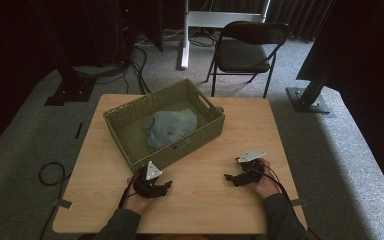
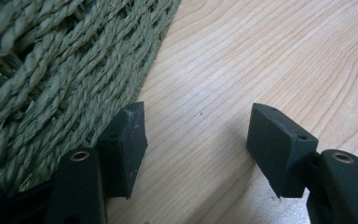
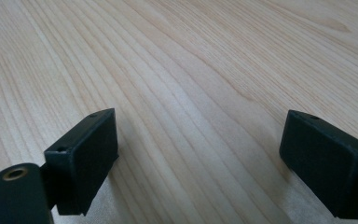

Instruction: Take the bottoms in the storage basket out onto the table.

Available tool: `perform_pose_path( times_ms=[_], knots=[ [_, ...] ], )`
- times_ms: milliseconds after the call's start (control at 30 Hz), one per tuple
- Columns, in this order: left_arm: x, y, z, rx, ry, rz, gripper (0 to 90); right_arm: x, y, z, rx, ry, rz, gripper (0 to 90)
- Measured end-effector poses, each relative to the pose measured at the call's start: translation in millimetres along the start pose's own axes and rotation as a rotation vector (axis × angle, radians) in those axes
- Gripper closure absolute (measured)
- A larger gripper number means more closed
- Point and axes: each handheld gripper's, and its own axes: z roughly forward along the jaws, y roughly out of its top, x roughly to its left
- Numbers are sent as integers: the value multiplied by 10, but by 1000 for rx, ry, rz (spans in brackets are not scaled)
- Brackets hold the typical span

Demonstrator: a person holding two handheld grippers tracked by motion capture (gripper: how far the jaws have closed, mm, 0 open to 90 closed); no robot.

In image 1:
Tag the person's right hand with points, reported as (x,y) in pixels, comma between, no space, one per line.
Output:
(267,186)

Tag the dark curtain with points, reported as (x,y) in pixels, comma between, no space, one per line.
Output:
(300,16)

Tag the green woven basket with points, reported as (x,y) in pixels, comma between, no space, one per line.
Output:
(126,123)

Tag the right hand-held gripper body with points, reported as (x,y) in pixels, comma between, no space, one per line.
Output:
(254,171)

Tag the black equipment cabinet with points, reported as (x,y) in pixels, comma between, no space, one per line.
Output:
(136,23)

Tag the black stand with square base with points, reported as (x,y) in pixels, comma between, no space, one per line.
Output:
(70,88)

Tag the white desk frame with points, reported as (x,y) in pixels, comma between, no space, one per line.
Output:
(186,43)

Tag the black folding chair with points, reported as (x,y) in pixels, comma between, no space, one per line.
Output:
(243,55)

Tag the small black floor marker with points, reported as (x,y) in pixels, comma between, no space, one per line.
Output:
(78,130)

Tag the black stand with grey base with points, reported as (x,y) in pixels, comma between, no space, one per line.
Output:
(308,100)

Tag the grey tape strip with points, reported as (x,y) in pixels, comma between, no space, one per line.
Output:
(61,203)
(299,202)

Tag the light blue denim garment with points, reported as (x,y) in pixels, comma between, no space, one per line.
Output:
(173,128)

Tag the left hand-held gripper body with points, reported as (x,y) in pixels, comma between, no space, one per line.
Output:
(146,185)

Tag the person's left hand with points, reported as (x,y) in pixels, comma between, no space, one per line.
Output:
(136,203)

